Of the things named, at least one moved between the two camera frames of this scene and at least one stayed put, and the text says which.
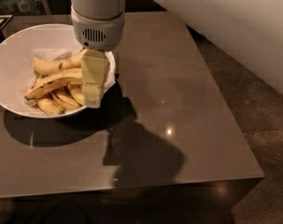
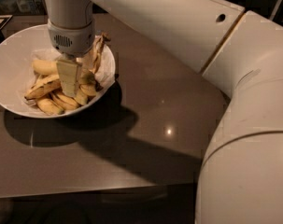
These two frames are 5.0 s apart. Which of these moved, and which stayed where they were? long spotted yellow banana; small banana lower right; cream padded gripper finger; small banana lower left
Moved: cream padded gripper finger
Stayed: long spotted yellow banana; small banana lower left; small banana lower right
